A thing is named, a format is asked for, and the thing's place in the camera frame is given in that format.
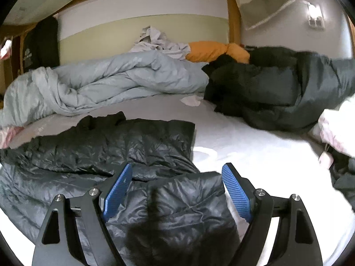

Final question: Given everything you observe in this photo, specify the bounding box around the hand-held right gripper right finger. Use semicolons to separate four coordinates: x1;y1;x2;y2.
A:
222;163;323;266

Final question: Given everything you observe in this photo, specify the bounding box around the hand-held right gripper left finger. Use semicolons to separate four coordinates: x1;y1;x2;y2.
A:
32;163;133;266

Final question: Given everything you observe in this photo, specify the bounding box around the black puffer jacket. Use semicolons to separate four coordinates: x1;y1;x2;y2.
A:
0;111;242;266

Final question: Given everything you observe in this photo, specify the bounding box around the pile of pink white clothes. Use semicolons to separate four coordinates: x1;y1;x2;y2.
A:
0;40;13;61

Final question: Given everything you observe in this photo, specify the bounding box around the white bed sheet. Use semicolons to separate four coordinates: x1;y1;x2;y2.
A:
6;93;355;266

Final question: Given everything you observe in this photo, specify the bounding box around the pink tag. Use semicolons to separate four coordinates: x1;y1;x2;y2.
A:
318;151;333;168

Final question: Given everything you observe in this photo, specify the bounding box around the small white cloth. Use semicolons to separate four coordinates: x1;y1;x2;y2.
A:
180;96;201;107

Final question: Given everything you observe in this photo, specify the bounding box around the dark grey cloth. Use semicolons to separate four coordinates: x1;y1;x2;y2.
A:
330;158;355;214

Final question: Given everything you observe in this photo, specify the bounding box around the dark grey-green down coat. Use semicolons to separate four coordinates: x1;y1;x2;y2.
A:
202;47;355;131

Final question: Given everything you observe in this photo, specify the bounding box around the light blue-grey duvet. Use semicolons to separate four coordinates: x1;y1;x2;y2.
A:
0;50;210;128

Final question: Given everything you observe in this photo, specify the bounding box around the white and pink bedding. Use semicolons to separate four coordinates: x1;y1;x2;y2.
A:
311;94;355;158

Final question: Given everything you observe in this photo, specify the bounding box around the pink and white cloth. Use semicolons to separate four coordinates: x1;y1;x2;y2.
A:
0;126;23;149

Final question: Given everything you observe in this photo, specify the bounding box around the orange pillow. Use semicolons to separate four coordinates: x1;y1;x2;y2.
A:
185;41;250;64

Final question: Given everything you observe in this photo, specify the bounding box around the pale lilac crumpled cloth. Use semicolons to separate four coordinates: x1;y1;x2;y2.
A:
130;25;192;61

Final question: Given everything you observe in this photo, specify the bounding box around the black printed hanging garment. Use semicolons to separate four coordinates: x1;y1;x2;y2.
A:
21;17;60;74

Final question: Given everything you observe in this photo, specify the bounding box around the checkered tied curtain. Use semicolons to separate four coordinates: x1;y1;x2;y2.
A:
230;0;297;30

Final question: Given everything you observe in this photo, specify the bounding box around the checkered bed canopy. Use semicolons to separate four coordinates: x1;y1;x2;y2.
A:
4;0;96;26

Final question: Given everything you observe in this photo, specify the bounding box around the wooden bed frame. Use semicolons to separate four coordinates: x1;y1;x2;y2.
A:
0;0;242;89

